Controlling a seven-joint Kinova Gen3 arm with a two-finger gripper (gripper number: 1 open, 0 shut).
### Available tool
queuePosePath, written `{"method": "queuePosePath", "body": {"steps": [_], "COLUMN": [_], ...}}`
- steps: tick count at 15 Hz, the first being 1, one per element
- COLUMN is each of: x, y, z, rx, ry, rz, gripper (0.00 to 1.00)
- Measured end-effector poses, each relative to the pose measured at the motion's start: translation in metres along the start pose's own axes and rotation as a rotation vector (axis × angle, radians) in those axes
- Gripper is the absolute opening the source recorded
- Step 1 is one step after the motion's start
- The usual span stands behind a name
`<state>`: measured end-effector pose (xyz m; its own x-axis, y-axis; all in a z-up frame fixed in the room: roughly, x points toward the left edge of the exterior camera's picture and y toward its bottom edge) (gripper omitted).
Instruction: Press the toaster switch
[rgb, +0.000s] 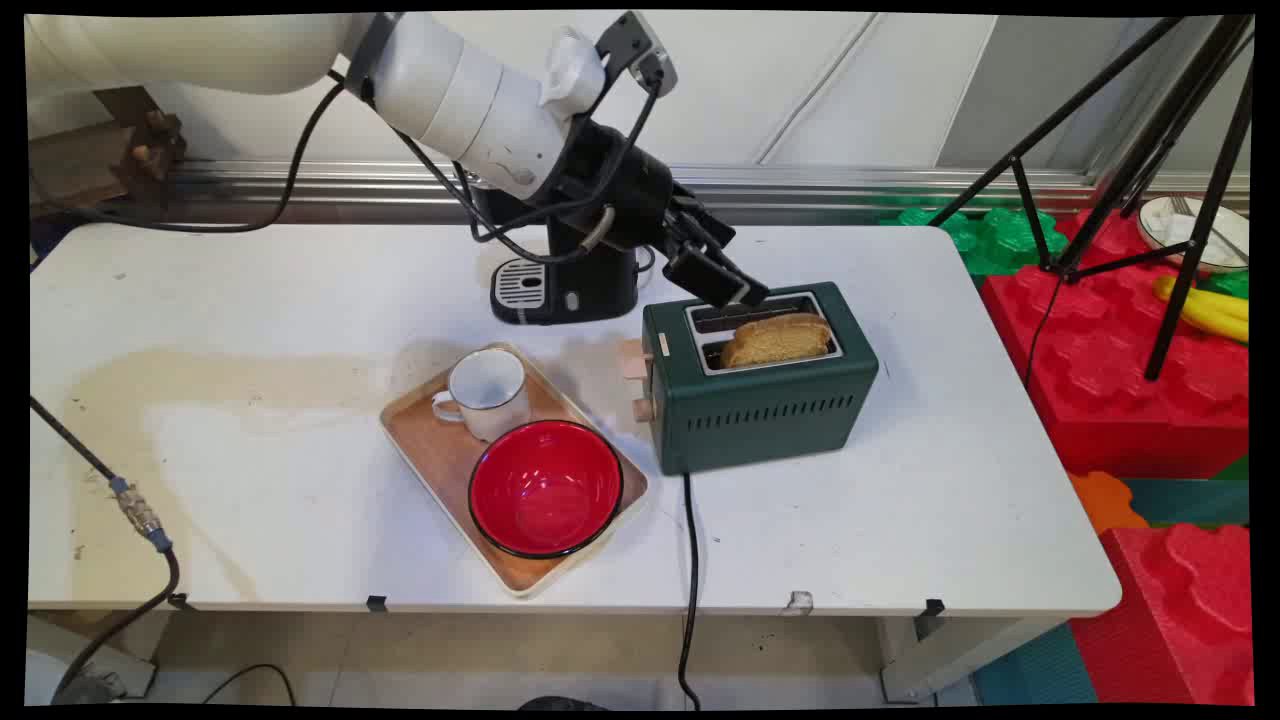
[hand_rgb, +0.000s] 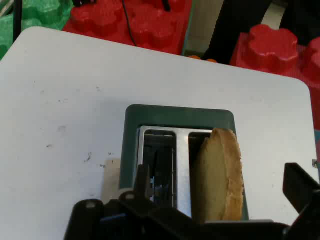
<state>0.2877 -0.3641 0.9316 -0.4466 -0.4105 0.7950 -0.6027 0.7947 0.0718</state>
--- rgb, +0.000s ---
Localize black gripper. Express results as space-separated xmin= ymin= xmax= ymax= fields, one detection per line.
xmin=553 ymin=120 xmax=772 ymax=311

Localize green toaster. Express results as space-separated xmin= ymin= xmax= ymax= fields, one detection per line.
xmin=642 ymin=282 xmax=881 ymax=476

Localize toasted bread slice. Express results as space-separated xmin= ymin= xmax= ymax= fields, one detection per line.
xmin=720 ymin=313 xmax=834 ymax=369

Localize black coffee machine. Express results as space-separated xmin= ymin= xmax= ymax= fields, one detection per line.
xmin=473 ymin=185 xmax=643 ymax=327

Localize white enamel mug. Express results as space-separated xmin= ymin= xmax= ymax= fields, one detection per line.
xmin=432 ymin=347 xmax=532 ymax=443

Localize green foam block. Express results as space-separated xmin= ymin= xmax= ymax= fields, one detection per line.
xmin=880 ymin=207 xmax=1070 ymax=277

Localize red bowl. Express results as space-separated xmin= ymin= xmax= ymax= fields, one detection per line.
xmin=468 ymin=420 xmax=625 ymax=559

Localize wooden tray white rim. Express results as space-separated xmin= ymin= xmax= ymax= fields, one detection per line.
xmin=378 ymin=342 xmax=651 ymax=599

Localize large red foam block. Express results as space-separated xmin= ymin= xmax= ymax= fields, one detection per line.
xmin=980 ymin=208 xmax=1250 ymax=480

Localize white bowl dark rim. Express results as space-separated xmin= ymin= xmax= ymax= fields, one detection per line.
xmin=1137 ymin=196 xmax=1250 ymax=274

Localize orange foam piece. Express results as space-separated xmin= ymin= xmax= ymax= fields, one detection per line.
xmin=1068 ymin=472 xmax=1151 ymax=536

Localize white table leg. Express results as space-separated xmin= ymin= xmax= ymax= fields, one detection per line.
xmin=880 ymin=615 xmax=1067 ymax=703

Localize black tripod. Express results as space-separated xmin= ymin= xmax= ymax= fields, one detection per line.
xmin=930 ymin=15 xmax=1256 ymax=382

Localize yellow toy banana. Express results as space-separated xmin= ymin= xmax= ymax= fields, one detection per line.
xmin=1153 ymin=276 xmax=1250 ymax=345

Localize metal fork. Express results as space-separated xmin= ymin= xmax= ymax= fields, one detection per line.
xmin=1170 ymin=197 xmax=1247 ymax=263

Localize teal floor mat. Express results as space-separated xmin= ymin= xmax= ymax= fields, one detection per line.
xmin=972 ymin=622 xmax=1099 ymax=706

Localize teal foam block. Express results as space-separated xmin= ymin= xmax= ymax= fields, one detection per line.
xmin=1125 ymin=478 xmax=1250 ymax=529

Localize small red foam block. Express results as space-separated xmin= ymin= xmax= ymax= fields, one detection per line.
xmin=1070 ymin=525 xmax=1255 ymax=706

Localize aluminium wall rail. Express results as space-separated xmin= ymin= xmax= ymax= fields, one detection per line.
xmin=170 ymin=160 xmax=1250 ymax=217

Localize grey white wrist camera mount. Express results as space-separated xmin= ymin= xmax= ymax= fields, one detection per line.
xmin=540 ymin=12 xmax=679 ymax=113

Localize black toaster power cord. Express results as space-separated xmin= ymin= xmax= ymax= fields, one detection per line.
xmin=678 ymin=473 xmax=702 ymax=711

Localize thin black tripod cable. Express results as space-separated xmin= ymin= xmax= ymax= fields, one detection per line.
xmin=1023 ymin=272 xmax=1065 ymax=389

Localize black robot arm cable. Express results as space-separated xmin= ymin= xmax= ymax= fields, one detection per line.
xmin=30 ymin=72 xmax=663 ymax=267

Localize black floor cable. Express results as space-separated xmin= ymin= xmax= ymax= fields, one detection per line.
xmin=205 ymin=664 xmax=298 ymax=706

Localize black cable metal connector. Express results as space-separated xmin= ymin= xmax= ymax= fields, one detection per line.
xmin=30 ymin=397 xmax=182 ymax=703

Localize brown wooden frame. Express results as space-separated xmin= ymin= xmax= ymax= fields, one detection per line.
xmin=28 ymin=85 xmax=187 ymax=217

